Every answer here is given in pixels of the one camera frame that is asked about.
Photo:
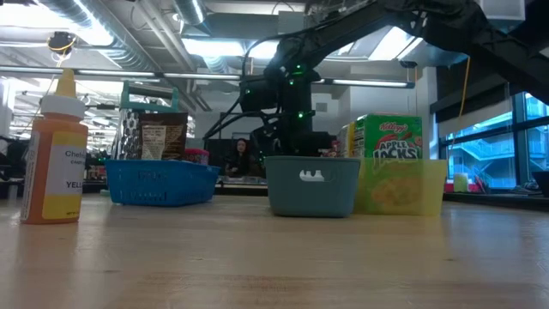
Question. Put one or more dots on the grey-teal plastic basket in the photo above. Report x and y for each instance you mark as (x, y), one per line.
(313, 199)

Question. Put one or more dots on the green packaged sponge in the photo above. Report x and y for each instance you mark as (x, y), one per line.
(392, 137)

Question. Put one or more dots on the red spice jar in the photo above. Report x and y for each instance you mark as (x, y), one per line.
(197, 155)

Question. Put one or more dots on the brown paper packet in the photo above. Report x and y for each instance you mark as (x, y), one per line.
(165, 137)

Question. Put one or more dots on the orange yellow-capped squeeze bottle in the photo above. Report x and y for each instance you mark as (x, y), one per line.
(56, 171)

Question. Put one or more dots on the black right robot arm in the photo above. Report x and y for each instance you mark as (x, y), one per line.
(429, 17)

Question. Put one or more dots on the person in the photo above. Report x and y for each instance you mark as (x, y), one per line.
(241, 156)

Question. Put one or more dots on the black cabinet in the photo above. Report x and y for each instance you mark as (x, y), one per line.
(214, 150)

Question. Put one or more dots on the blue plastic basket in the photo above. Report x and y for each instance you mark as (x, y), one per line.
(161, 182)

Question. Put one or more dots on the yellow plastic basket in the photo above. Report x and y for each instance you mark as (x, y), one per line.
(433, 189)

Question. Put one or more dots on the teal-framed metal box grater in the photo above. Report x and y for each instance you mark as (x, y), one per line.
(128, 133)

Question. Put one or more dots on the rig light bar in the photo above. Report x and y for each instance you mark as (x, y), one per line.
(128, 74)

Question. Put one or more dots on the pale green container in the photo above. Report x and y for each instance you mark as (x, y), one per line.
(461, 182)

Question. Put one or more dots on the low red object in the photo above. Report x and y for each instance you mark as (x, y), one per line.
(475, 188)

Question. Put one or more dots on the black frame stand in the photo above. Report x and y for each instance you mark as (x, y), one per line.
(227, 114)

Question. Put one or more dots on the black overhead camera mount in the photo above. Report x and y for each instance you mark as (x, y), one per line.
(61, 42)

